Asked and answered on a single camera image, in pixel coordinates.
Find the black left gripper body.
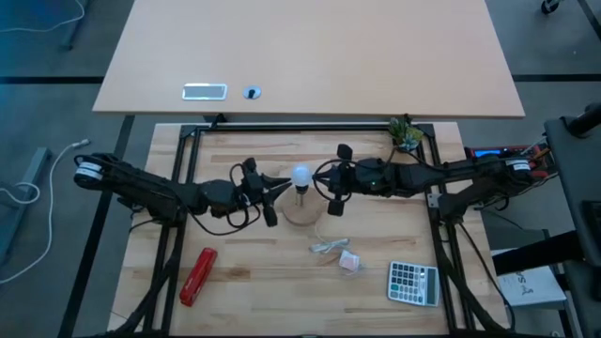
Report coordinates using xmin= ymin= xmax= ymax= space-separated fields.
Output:
xmin=233 ymin=158 xmax=279 ymax=228

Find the white lightbulb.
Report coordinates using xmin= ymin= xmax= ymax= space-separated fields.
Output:
xmin=290 ymin=163 xmax=314 ymax=193

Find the white cable with plug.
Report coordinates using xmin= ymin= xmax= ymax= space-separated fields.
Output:
xmin=338 ymin=249 xmax=362 ymax=274

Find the grey desk calculator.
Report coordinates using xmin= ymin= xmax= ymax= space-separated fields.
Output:
xmin=387 ymin=260 xmax=441 ymax=308

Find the lamp with round wooden base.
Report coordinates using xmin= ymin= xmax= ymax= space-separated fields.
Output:
xmin=281 ymin=185 xmax=326 ymax=226

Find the red electronics board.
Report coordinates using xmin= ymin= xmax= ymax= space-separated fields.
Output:
xmin=464 ymin=144 xmax=558 ymax=179

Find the black equipment stand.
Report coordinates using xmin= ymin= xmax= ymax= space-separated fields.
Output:
xmin=491 ymin=100 xmax=601 ymax=338

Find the white printed paper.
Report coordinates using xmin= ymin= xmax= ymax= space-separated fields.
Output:
xmin=496 ymin=265 xmax=568 ymax=309

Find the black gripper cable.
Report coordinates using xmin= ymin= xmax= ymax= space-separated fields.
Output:
xmin=187 ymin=161 xmax=262 ymax=236
xmin=312 ymin=159 xmax=353 ymax=204

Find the white floor cable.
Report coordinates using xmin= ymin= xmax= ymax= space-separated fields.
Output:
xmin=0 ymin=0 xmax=86 ymax=34
xmin=0 ymin=138 xmax=91 ymax=285

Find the silver desk outlet plate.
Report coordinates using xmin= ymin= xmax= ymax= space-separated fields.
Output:
xmin=181 ymin=83 xmax=228 ymax=101

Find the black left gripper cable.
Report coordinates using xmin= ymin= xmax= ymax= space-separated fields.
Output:
xmin=187 ymin=161 xmax=262 ymax=236

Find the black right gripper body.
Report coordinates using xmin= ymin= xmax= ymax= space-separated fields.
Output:
xmin=327 ymin=144 xmax=384 ymax=216

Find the small potted succulent plant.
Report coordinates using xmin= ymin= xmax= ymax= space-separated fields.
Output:
xmin=388 ymin=115 xmax=424 ymax=152

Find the beige office desk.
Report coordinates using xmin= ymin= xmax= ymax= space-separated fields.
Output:
xmin=92 ymin=0 xmax=526 ymax=118

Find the red stapler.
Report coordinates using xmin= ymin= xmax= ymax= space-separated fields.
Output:
xmin=179 ymin=247 xmax=219 ymax=308

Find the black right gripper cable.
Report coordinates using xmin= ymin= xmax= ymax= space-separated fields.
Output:
xmin=312 ymin=159 xmax=353 ymax=204

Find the black aluminium table frame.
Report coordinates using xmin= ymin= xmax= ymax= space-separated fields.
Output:
xmin=105 ymin=122 xmax=513 ymax=338

